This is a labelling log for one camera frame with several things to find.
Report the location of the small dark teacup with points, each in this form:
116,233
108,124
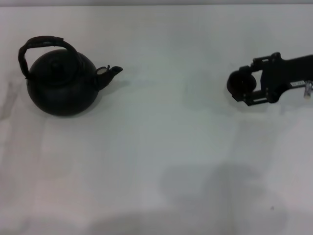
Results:
240,83

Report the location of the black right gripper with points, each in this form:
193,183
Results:
283,72

